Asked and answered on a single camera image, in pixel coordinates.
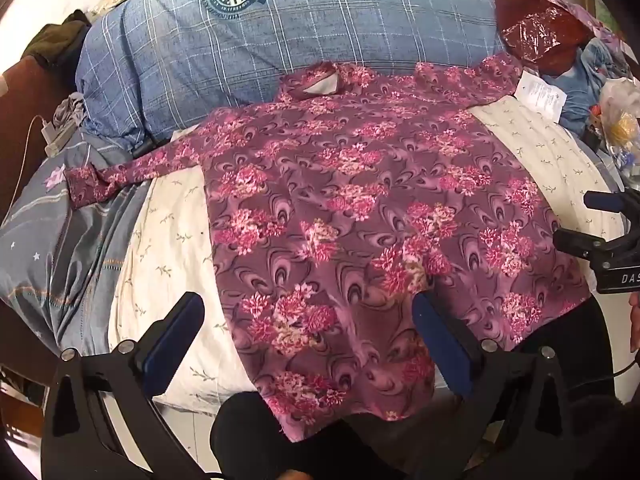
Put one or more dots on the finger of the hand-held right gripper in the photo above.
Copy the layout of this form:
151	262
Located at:
575	244
605	201

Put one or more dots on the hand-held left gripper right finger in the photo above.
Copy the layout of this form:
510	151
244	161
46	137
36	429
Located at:
442	342

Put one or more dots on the olive green garment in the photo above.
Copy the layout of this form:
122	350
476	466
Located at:
57	37

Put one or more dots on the blue plaid quilt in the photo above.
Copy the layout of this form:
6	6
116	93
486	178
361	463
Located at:
350	25

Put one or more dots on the white paper tag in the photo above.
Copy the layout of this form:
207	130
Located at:
540	95

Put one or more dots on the dark red plastic-wrapped package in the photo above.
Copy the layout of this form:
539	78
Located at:
540	25

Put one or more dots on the blue denim garment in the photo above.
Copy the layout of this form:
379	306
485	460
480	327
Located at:
575	82

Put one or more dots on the purple floral shirt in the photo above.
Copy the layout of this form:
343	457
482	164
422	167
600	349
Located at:
350	210

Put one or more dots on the clear plastic bag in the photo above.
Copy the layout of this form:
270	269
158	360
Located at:
620	110

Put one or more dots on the grey crumpled cloth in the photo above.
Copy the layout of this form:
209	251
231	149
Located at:
72	107

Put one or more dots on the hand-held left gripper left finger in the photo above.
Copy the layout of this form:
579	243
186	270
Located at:
170	342

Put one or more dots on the person's black pants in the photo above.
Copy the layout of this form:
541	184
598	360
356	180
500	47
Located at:
260	435

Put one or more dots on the cream floral bed sheet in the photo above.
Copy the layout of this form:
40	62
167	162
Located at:
170	260

